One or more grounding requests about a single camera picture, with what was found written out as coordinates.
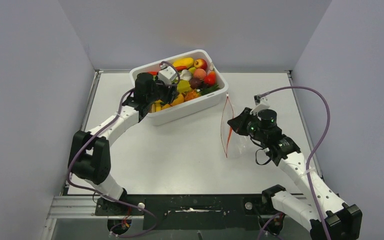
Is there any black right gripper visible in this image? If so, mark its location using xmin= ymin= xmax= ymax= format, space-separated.
xmin=228 ymin=107 xmax=267 ymax=143

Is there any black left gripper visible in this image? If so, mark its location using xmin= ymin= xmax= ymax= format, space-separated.
xmin=147 ymin=73 xmax=179 ymax=104

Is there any clear zip top bag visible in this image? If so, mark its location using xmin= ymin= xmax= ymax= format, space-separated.
xmin=220 ymin=93 xmax=257 ymax=160

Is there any yellow green starfruit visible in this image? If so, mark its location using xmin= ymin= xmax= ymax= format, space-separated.
xmin=177 ymin=80 xmax=192 ymax=94

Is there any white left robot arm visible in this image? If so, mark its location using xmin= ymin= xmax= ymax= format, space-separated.
xmin=67 ymin=71 xmax=181 ymax=205

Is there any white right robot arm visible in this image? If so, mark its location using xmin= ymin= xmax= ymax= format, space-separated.
xmin=227 ymin=107 xmax=363 ymax=240

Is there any orange fried food piece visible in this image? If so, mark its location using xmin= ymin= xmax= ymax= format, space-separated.
xmin=183 ymin=89 xmax=201 ymax=102

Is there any yellow banana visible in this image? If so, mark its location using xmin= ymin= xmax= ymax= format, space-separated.
xmin=150 ymin=100 xmax=172 ymax=113

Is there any yellow bell pepper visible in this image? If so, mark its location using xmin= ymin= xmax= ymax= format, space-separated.
xmin=170 ymin=93 xmax=185 ymax=107

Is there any white garlic bulb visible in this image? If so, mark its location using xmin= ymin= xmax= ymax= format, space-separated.
xmin=180 ymin=69 xmax=193 ymax=81

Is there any dark purple passionfruit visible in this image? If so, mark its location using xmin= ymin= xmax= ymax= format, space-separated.
xmin=188 ymin=77 xmax=203 ymax=89

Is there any yellow mango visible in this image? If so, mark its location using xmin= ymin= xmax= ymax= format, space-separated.
xmin=172 ymin=57 xmax=195 ymax=69

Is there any red tomato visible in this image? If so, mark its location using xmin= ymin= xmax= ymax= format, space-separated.
xmin=203 ymin=71 xmax=217 ymax=87

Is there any white plastic bin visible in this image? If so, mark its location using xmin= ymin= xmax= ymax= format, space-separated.
xmin=129 ymin=49 xmax=229 ymax=126

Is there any pink peach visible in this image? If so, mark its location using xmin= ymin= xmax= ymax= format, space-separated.
xmin=193 ymin=68 xmax=207 ymax=81

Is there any red apple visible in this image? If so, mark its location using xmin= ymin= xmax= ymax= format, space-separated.
xmin=193 ymin=58 xmax=208 ymax=71

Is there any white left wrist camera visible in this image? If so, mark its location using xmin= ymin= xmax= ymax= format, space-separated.
xmin=157 ymin=66 xmax=179 ymax=85

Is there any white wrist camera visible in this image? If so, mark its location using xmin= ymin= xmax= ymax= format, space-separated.
xmin=157 ymin=66 xmax=179 ymax=85
xmin=250 ymin=95 xmax=270 ymax=116

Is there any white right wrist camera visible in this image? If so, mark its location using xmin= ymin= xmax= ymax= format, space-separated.
xmin=250 ymin=95 xmax=270 ymax=116

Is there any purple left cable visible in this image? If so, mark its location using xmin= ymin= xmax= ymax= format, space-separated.
xmin=65 ymin=60 xmax=181 ymax=239

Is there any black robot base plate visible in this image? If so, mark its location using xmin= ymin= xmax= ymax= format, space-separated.
xmin=95 ymin=193 xmax=277 ymax=232

